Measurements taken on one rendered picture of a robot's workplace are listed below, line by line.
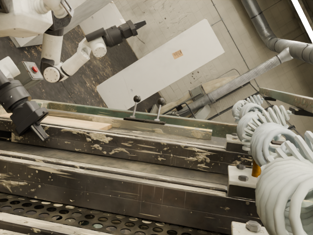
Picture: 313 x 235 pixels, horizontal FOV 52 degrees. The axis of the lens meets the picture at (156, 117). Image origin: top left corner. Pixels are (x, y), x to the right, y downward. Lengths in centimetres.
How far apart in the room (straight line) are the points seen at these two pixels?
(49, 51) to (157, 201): 116
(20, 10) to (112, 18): 509
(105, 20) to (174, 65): 193
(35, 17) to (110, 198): 93
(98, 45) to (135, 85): 365
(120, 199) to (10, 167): 24
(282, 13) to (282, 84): 194
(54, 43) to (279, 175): 144
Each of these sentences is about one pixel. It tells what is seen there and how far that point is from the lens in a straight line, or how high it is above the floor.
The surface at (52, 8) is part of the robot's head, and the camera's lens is 137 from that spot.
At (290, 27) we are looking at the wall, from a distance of 979.
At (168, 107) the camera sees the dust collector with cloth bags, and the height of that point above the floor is 47.
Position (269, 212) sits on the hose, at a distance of 27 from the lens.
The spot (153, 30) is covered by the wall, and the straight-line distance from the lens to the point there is 948.
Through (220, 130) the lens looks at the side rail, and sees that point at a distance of 171.
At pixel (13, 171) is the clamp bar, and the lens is 72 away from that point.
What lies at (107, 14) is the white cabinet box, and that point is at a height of 58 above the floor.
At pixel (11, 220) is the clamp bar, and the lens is 47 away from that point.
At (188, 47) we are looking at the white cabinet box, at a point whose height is 161.
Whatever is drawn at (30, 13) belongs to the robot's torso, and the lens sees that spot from 137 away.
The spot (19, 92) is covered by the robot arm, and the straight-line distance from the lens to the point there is 108.
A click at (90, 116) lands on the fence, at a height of 120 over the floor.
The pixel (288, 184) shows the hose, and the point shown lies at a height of 183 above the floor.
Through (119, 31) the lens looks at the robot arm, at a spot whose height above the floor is 152.
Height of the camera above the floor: 183
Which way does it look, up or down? 13 degrees down
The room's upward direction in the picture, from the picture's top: 60 degrees clockwise
